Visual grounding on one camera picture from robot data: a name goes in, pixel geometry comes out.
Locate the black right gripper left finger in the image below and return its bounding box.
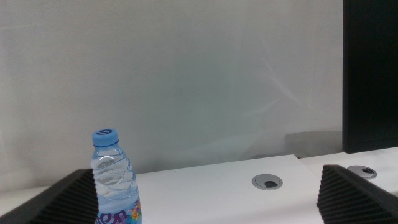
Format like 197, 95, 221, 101
0, 169, 100, 224

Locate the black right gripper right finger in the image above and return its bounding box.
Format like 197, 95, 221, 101
316, 164, 398, 224

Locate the clear water bottle blue cap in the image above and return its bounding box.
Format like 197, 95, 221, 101
90, 128, 143, 224

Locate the black monitor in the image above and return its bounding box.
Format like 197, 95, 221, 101
342, 0, 398, 154

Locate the white backdrop curtain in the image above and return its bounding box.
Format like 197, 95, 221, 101
0, 0, 343, 192

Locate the grey round cable grommet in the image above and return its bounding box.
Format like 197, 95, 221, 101
251, 174, 284, 191
346, 165, 377, 180

